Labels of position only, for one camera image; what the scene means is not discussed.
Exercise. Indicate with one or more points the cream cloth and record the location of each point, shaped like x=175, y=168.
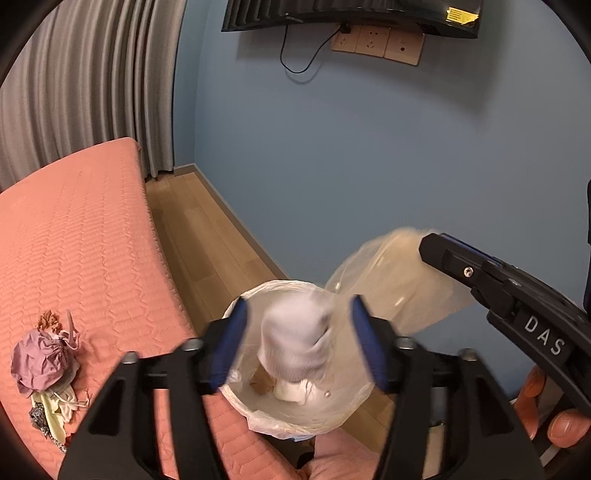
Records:
x=62, y=410

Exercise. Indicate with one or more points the white crumpled tissue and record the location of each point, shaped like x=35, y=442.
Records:
x=292, y=392

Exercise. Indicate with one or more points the dark patterned cloth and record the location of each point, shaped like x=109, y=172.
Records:
x=39, y=417

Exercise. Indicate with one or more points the clear plastic bag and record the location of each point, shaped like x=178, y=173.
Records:
x=392, y=277

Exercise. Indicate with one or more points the grey curtain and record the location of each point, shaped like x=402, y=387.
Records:
x=92, y=92

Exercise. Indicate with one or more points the white lined trash bin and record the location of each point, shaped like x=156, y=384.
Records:
x=295, y=413

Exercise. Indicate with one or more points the brown crumpled scrap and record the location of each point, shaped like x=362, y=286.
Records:
x=262, y=382

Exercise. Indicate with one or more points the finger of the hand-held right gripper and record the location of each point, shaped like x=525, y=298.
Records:
x=450, y=261

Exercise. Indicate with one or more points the pink quilted bed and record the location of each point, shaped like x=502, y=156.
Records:
x=69, y=230

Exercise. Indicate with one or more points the wooden wall socket panel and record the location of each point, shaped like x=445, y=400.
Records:
x=376, y=44

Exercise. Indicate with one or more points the pink fuzzy cloth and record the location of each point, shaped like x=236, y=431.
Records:
x=341, y=459

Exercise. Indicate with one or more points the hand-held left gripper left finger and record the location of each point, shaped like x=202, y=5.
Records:
x=231, y=341

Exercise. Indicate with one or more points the black wall television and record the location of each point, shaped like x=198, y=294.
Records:
x=351, y=11

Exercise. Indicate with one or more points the purple cloth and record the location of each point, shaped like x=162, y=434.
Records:
x=41, y=364

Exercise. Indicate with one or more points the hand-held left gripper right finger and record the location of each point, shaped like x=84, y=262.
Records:
x=367, y=341

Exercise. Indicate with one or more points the white sock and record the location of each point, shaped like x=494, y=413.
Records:
x=291, y=341

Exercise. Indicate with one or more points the person's right hand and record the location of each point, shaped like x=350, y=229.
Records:
x=565, y=427

